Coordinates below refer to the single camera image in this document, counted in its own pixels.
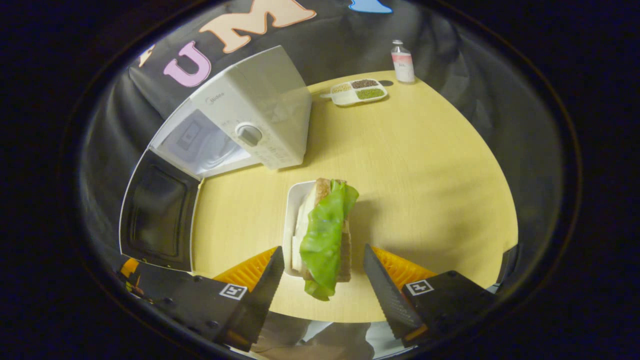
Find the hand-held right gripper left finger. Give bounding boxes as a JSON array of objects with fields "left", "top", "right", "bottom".
[{"left": 145, "top": 245, "right": 286, "bottom": 352}]

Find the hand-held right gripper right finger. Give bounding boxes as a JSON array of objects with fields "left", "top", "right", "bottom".
[{"left": 362, "top": 243, "right": 498, "bottom": 341}]

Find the lettuce sandwich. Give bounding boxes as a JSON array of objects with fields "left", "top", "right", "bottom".
[{"left": 291, "top": 177, "right": 360, "bottom": 302}]

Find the white microwave oven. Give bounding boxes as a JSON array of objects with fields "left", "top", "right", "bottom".
[{"left": 118, "top": 45, "right": 313, "bottom": 273}]

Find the person's grey clothing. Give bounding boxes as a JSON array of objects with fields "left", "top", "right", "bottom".
[{"left": 250, "top": 312, "right": 403, "bottom": 360}]

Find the white ribbed tray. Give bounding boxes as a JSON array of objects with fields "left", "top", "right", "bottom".
[{"left": 282, "top": 180, "right": 317, "bottom": 278}]

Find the white divided seed dish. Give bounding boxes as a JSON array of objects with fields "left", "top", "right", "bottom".
[{"left": 320, "top": 78, "right": 389, "bottom": 107}]

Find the small clear bottle pink label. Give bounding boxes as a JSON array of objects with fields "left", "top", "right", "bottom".
[{"left": 391, "top": 40, "right": 416, "bottom": 84}]

